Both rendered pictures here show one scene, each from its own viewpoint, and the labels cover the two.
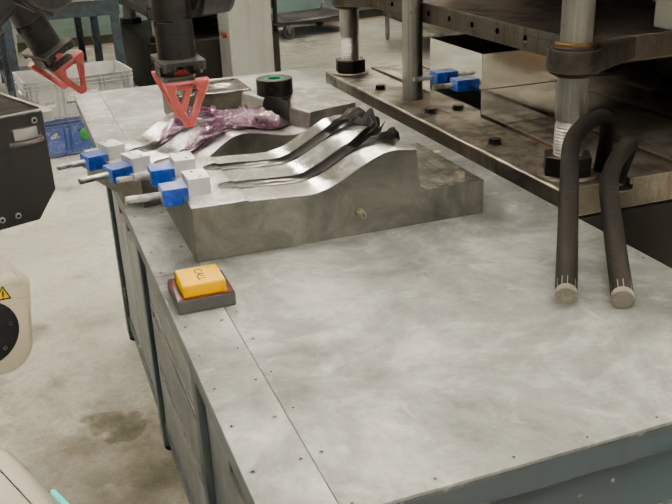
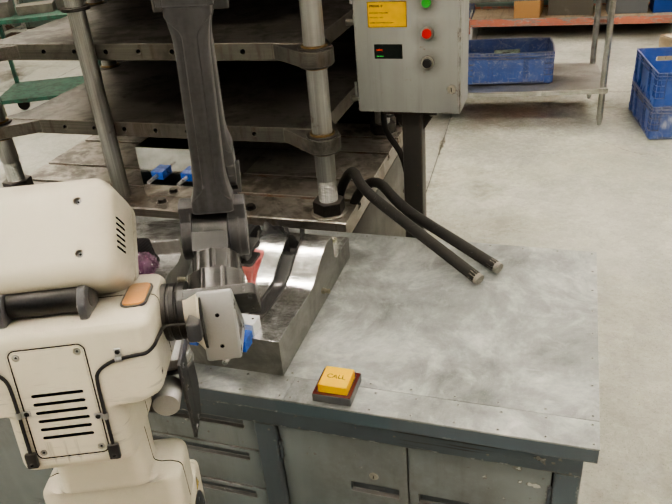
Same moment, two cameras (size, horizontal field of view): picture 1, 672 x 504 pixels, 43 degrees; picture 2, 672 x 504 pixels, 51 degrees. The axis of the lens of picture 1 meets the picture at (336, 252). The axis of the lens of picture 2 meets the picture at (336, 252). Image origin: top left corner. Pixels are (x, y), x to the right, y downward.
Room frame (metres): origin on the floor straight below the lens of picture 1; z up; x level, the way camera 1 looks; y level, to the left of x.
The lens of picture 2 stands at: (0.38, 1.01, 1.75)
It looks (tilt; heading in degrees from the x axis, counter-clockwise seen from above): 30 degrees down; 310
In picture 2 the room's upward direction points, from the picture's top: 5 degrees counter-clockwise
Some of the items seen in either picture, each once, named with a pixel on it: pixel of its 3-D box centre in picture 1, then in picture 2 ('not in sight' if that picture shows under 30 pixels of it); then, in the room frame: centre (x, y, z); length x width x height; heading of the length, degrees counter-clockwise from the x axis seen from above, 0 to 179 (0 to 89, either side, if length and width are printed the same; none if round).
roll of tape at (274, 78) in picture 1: (274, 85); not in sight; (1.88, 0.12, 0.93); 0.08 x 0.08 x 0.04
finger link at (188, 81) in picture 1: (184, 94); (243, 268); (1.27, 0.22, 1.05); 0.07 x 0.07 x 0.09; 20
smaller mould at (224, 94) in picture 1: (206, 100); not in sight; (2.17, 0.31, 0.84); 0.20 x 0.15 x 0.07; 110
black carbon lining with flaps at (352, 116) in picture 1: (307, 147); (258, 265); (1.42, 0.04, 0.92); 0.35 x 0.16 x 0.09; 110
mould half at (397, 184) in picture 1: (319, 175); (267, 280); (1.42, 0.02, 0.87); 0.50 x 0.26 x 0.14; 110
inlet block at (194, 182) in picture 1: (167, 194); (237, 343); (1.28, 0.26, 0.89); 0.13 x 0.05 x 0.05; 110
